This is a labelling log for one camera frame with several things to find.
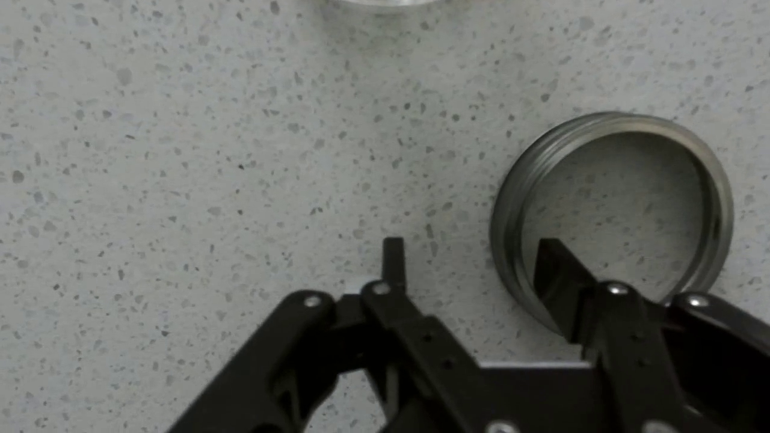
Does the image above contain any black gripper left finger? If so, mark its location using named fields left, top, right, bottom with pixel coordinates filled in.
left=166, top=235, right=483, bottom=433

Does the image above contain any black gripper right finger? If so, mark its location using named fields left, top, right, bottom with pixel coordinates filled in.
left=535, top=238, right=770, bottom=433

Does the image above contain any silver metal ring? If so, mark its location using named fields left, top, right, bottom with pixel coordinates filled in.
left=488, top=110, right=736, bottom=337

